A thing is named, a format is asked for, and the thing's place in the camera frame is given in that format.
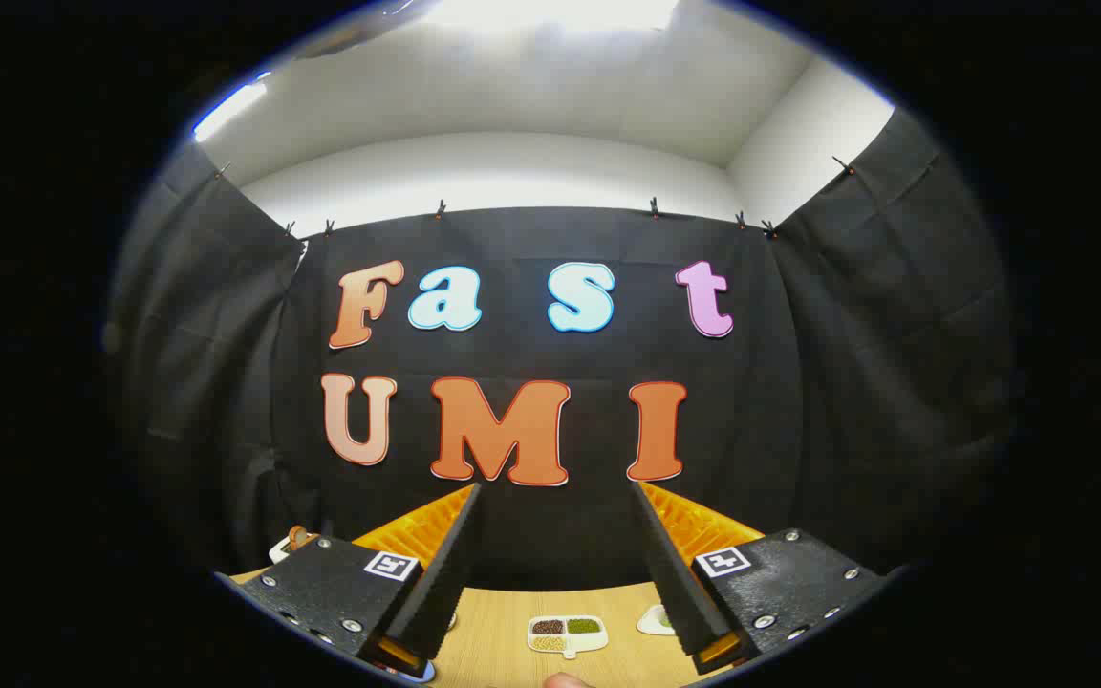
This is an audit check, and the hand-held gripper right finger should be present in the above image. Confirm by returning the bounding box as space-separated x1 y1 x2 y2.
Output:
631 481 896 676

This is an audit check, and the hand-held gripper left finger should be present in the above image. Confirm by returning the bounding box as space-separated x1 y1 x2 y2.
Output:
216 483 485 681

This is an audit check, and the row of black cloth clips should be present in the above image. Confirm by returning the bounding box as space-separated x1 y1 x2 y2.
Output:
214 156 857 240

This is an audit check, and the white divided dish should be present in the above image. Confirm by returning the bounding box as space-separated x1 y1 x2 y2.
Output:
527 614 609 660

